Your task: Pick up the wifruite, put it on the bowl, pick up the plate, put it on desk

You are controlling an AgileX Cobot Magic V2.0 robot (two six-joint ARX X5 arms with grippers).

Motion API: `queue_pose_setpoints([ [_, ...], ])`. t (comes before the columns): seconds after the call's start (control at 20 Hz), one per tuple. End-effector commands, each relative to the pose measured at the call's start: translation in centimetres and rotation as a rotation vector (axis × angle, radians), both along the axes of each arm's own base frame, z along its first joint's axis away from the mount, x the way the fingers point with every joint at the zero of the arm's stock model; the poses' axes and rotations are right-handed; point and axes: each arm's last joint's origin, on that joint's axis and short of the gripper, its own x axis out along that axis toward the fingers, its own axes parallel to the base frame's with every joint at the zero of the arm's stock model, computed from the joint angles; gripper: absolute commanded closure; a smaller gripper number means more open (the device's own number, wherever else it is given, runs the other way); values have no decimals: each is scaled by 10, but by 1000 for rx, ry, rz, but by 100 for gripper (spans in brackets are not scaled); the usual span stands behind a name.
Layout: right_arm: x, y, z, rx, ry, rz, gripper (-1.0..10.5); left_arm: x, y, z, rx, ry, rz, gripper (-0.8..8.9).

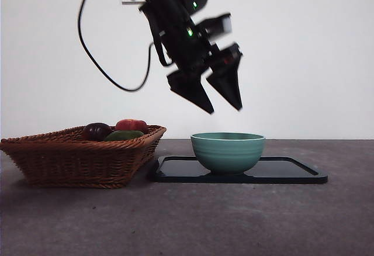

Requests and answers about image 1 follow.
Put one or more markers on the green fruit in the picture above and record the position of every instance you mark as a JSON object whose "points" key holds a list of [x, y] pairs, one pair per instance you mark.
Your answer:
{"points": [[124, 135]]}

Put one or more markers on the white wall socket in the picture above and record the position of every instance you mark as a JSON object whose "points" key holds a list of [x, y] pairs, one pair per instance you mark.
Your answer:
{"points": [[131, 3]]}

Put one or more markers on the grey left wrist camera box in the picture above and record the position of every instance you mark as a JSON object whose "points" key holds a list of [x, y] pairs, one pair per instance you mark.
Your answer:
{"points": [[219, 26]]}

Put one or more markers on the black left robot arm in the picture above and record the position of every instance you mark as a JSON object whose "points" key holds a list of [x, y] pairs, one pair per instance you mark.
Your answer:
{"points": [[172, 19]]}

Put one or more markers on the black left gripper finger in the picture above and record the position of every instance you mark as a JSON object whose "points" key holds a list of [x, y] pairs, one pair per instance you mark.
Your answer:
{"points": [[229, 83], [193, 92]]}

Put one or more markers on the teal ribbed bowl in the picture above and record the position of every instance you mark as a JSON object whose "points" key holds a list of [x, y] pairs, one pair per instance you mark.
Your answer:
{"points": [[228, 153]]}

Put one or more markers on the red apple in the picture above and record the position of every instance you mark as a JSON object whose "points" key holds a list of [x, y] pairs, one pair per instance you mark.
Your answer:
{"points": [[131, 125]]}

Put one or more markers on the dark purple fruit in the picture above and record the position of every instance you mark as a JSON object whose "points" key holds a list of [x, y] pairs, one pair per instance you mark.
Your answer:
{"points": [[95, 131]]}

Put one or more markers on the brown wicker basket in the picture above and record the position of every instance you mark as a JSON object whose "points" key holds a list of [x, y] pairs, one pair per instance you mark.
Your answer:
{"points": [[76, 162]]}

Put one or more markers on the dark rectangular tray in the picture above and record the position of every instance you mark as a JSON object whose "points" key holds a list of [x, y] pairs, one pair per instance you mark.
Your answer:
{"points": [[277, 169]]}

